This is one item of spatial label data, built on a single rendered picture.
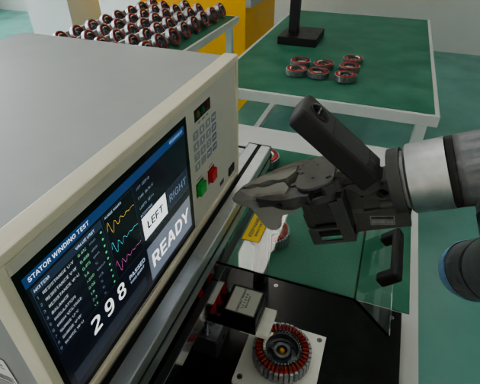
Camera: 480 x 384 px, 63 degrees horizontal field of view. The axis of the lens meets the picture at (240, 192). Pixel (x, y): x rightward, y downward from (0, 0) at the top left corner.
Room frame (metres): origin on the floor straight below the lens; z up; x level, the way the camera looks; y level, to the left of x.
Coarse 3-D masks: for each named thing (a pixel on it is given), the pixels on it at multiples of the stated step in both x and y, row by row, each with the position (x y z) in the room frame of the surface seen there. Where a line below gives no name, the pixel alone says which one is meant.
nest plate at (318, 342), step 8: (248, 336) 0.47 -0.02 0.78; (312, 336) 0.47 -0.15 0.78; (320, 336) 0.47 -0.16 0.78; (248, 344) 0.46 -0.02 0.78; (312, 344) 0.46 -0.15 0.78; (320, 344) 0.46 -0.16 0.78; (248, 352) 0.44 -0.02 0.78; (312, 352) 0.44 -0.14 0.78; (320, 352) 0.44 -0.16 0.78; (240, 360) 0.42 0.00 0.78; (248, 360) 0.42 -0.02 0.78; (312, 360) 0.42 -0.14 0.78; (320, 360) 0.42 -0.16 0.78; (240, 368) 0.41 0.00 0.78; (248, 368) 0.41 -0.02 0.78; (312, 368) 0.41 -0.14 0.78; (232, 376) 0.39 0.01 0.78; (240, 376) 0.39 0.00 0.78; (248, 376) 0.39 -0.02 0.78; (256, 376) 0.39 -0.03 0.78; (304, 376) 0.39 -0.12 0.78; (312, 376) 0.39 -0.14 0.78
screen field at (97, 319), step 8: (120, 288) 0.26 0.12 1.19; (128, 288) 0.27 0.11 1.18; (112, 296) 0.25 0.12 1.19; (120, 296) 0.26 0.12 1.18; (104, 304) 0.24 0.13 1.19; (112, 304) 0.24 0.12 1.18; (104, 312) 0.23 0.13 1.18; (112, 312) 0.24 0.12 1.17; (96, 320) 0.22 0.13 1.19; (104, 320) 0.23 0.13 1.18; (96, 328) 0.22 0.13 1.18; (96, 336) 0.22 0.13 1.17
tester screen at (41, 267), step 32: (160, 160) 0.35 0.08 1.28; (128, 192) 0.30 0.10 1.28; (160, 192) 0.35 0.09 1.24; (96, 224) 0.25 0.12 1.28; (128, 224) 0.29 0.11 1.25; (160, 224) 0.34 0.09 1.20; (192, 224) 0.41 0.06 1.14; (64, 256) 0.21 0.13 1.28; (96, 256) 0.24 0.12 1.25; (128, 256) 0.28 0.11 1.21; (32, 288) 0.18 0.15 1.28; (64, 288) 0.20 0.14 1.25; (96, 288) 0.23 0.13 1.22; (64, 320) 0.20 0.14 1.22; (64, 352) 0.18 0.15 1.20
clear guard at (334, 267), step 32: (288, 224) 0.50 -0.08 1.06; (224, 256) 0.42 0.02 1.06; (256, 256) 0.42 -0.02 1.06; (288, 256) 0.42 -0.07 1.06; (320, 256) 0.42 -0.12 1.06; (352, 256) 0.42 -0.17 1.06; (384, 256) 0.46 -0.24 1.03; (320, 288) 0.36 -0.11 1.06; (352, 288) 0.36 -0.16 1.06; (384, 288) 0.40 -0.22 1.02; (384, 320) 0.34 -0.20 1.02
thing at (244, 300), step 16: (240, 288) 0.48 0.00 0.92; (192, 304) 0.46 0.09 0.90; (224, 304) 0.45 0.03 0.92; (240, 304) 0.45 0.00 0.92; (256, 304) 0.45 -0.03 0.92; (208, 320) 0.44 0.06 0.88; (224, 320) 0.43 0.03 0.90; (240, 320) 0.42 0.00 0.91; (256, 320) 0.42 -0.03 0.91; (272, 320) 0.44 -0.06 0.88; (256, 336) 0.41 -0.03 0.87
